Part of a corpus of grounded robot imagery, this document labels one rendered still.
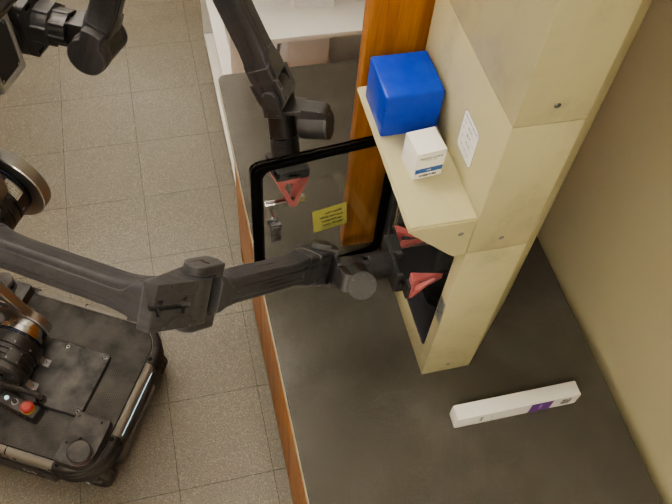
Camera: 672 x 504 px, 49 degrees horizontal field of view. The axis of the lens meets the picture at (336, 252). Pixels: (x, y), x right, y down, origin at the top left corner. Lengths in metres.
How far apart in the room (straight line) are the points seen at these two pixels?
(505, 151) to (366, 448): 0.76
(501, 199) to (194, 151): 2.26
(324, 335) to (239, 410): 0.99
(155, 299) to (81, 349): 1.43
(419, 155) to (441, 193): 0.08
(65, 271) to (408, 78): 0.61
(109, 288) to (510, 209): 0.62
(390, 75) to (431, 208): 0.23
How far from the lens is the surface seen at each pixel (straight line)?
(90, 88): 3.61
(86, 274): 1.15
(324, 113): 1.43
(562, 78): 1.00
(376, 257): 1.49
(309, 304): 1.72
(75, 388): 2.45
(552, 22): 0.92
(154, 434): 2.62
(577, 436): 1.70
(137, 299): 1.10
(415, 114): 1.24
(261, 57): 1.39
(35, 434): 2.44
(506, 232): 1.25
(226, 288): 1.19
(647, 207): 1.57
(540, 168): 1.13
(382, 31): 1.35
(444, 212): 1.18
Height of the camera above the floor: 2.42
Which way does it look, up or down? 56 degrees down
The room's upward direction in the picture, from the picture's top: 6 degrees clockwise
